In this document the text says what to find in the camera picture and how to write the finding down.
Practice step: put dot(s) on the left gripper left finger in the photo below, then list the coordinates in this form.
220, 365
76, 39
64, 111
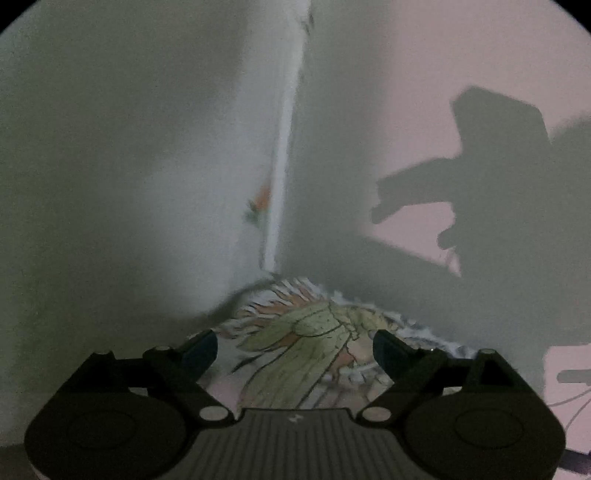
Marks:
172, 374

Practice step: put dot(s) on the printed graphic garment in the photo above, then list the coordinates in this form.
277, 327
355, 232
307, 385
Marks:
292, 344

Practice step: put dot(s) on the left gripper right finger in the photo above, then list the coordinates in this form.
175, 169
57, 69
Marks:
413, 373

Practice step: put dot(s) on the carrot print backdrop sheet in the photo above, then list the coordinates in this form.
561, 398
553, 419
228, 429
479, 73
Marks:
133, 134

